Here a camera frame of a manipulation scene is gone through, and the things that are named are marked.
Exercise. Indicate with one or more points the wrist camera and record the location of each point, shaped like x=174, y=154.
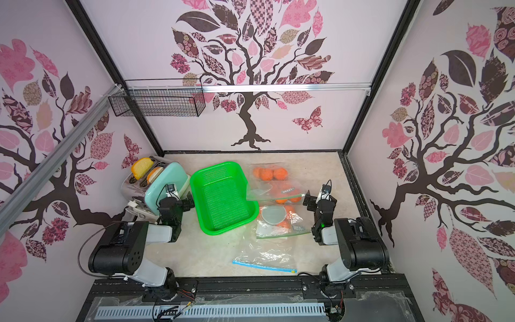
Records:
x=325, y=192
x=171, y=191

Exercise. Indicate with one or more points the mint green toaster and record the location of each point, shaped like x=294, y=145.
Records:
x=143, y=199

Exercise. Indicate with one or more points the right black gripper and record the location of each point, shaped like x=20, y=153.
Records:
x=312, y=202

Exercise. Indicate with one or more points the white slotted cable duct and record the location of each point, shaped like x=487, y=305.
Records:
x=216, y=311

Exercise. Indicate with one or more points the aluminium rail back wall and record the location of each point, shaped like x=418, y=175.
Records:
x=286, y=88

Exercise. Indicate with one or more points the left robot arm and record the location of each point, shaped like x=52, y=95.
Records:
x=119, y=252

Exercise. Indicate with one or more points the aluminium rail wall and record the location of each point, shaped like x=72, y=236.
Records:
x=27, y=191
x=286, y=88

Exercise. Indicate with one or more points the oranges in far bag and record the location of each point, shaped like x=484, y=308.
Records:
x=270, y=173

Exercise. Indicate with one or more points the yellow bread slice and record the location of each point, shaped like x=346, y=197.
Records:
x=141, y=167

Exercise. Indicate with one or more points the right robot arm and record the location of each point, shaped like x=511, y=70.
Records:
x=361, y=249

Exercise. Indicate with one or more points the aluminium rail left wall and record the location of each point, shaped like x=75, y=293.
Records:
x=27, y=191

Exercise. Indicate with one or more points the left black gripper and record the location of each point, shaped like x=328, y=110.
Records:
x=186, y=205

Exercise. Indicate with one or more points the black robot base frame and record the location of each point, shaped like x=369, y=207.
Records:
x=363, y=298

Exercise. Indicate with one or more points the far green zip bag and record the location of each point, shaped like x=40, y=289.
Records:
x=280, y=192

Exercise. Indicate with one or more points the near green zip bag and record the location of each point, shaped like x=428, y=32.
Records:
x=275, y=221

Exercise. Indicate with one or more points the orange toast slice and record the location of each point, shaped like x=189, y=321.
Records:
x=154, y=174

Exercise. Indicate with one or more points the green plastic basket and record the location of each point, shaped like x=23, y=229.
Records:
x=219, y=194

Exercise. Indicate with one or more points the black wire wall basket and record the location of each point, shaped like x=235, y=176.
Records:
x=171, y=97

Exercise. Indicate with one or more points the blue zip clear bag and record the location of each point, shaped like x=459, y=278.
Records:
x=267, y=254

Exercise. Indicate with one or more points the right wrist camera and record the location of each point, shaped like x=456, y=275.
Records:
x=325, y=192

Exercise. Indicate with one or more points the green zip bag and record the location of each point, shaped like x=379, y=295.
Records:
x=275, y=221
x=280, y=192

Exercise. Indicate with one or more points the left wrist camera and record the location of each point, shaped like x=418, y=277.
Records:
x=171, y=191

